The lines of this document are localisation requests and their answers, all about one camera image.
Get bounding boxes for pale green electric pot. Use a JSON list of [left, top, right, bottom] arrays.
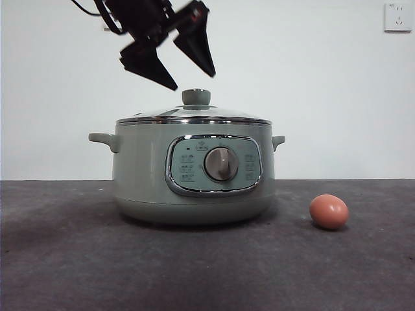
[[88, 122, 286, 227]]

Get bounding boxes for black cable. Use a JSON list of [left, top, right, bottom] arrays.
[[71, 0, 126, 35]]

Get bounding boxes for glass lid with green knob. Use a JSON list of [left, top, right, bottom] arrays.
[[116, 87, 272, 126]]

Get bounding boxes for brown egg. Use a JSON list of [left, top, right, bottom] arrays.
[[309, 194, 350, 231]]

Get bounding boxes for white wall socket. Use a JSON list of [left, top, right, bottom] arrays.
[[384, 3, 412, 33]]

